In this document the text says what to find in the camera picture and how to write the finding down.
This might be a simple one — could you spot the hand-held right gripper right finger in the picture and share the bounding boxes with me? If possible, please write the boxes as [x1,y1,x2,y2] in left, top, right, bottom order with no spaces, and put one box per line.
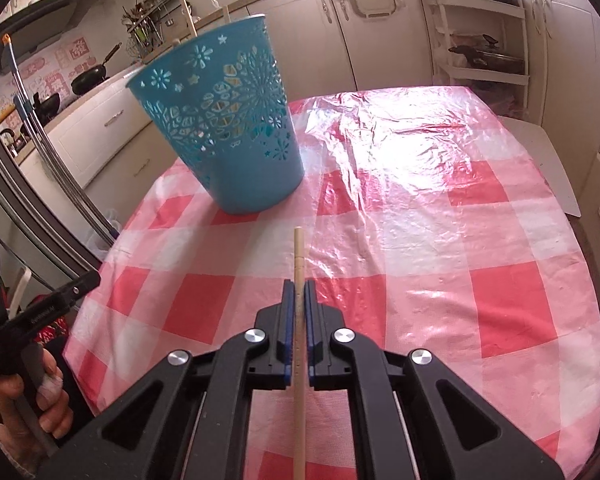
[304,280,566,480]

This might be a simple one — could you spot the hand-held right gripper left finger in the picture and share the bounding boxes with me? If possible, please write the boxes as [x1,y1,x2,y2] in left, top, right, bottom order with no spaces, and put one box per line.
[37,280,296,480]

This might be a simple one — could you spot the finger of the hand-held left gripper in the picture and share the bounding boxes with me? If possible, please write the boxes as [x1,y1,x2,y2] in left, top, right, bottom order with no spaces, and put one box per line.
[0,270,102,377]

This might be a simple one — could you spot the single wooden chopstick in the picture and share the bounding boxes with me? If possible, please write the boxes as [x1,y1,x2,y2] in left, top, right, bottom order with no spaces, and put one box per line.
[291,227,307,480]

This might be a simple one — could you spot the blue perforated plastic basket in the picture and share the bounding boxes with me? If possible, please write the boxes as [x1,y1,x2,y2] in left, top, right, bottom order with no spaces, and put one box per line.
[126,14,306,215]

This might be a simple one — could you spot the dish rack with utensils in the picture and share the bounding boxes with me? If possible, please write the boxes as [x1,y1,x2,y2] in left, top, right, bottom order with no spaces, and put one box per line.
[121,0,193,58]

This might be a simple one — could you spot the person's left hand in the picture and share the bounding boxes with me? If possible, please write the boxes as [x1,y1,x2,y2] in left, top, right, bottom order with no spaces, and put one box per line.
[0,346,75,466]

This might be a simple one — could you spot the red floral slipper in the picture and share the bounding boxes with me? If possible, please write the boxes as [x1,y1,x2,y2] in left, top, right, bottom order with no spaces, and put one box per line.
[32,322,71,346]

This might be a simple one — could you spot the white plastic bag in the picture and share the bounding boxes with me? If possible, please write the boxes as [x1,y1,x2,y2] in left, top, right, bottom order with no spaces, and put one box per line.
[87,209,123,261]

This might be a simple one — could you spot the grey refrigerator door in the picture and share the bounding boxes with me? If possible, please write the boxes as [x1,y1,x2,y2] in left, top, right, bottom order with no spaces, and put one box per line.
[0,85,111,271]

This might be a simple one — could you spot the red white checkered tablecloth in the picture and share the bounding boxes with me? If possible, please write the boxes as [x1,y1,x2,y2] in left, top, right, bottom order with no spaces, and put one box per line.
[62,85,600,480]

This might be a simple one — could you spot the metal mop pole blue grip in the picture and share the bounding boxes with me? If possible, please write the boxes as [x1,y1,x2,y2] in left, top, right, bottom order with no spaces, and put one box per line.
[1,34,118,241]

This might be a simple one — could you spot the small black pot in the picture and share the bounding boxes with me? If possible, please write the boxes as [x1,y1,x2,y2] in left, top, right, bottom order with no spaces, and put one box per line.
[32,92,62,122]

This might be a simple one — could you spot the black wok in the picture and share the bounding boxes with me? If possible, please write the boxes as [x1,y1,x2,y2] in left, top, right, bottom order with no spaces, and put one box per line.
[70,42,123,96]

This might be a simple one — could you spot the grey range hood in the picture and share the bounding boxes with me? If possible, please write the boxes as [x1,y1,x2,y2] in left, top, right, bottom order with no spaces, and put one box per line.
[0,0,123,56]

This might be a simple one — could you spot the cream kitchen base cabinets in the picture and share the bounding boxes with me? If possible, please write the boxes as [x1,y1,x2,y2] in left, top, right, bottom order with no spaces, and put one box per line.
[20,0,600,311]

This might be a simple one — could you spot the white kitchen cart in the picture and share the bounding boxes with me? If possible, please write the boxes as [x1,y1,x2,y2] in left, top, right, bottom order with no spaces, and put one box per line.
[422,0,530,86]

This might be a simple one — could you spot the dark lidded pot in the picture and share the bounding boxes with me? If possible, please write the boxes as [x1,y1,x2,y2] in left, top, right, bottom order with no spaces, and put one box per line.
[448,34,526,75]

